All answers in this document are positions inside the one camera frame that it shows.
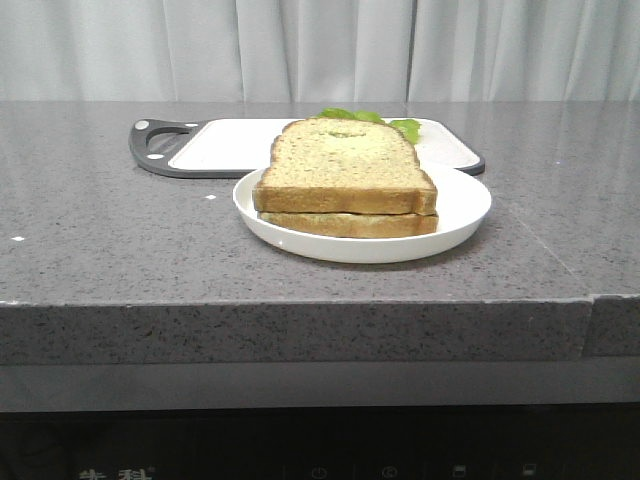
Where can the white cutting board grey rim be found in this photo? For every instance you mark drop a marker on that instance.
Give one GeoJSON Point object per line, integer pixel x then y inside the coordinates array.
{"type": "Point", "coordinates": [232, 148]}

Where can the bread slice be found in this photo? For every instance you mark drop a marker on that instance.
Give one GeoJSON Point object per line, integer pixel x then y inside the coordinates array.
{"type": "Point", "coordinates": [324, 165]}
{"type": "Point", "coordinates": [350, 225]}

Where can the white round plate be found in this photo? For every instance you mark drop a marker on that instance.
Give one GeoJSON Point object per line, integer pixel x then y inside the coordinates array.
{"type": "Point", "coordinates": [462, 203]}

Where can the green lettuce leaf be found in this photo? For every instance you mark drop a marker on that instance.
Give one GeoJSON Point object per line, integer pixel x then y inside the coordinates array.
{"type": "Point", "coordinates": [410, 128]}

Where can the grey curtain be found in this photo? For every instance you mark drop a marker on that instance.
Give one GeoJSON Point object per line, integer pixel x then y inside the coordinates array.
{"type": "Point", "coordinates": [320, 51]}

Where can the black appliance control panel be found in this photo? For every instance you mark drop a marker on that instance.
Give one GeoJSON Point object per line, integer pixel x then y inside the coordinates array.
{"type": "Point", "coordinates": [597, 441]}

